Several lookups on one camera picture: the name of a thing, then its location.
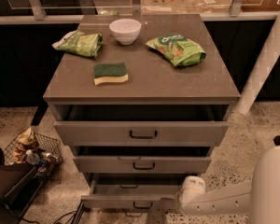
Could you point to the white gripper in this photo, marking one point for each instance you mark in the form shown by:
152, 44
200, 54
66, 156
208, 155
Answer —
192, 188

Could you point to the grey drawer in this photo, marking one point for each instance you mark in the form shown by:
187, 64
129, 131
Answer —
142, 126
133, 191
136, 160

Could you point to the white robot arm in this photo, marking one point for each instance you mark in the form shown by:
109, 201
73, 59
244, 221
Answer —
259, 198

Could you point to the grey drawer cabinet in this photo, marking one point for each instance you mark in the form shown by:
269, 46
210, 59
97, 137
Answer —
152, 79

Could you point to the black bar on floor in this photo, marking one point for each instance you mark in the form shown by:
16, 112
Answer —
78, 214

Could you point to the green chip bag right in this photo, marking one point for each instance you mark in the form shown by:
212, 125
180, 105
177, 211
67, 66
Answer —
178, 50

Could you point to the green yellow sponge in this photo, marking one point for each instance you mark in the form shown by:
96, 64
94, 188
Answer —
110, 73

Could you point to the clear plastic water bottle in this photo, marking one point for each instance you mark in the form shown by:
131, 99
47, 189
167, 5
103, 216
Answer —
32, 157

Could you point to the white ceramic bowl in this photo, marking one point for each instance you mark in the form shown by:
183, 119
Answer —
125, 31

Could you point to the crumpled tan snack bag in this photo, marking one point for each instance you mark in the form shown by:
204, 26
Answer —
25, 141

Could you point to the green snack bag left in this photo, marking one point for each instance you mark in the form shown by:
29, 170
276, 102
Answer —
77, 42

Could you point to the cardboard box centre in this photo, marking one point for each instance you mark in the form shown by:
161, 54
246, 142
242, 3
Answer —
163, 7

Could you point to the black wire basket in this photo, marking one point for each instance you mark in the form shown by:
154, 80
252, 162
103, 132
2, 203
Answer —
48, 152

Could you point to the white diagonal post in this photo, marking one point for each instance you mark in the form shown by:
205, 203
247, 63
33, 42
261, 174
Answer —
265, 63

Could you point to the metal railing frame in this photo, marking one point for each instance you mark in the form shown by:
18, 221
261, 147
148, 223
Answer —
20, 11

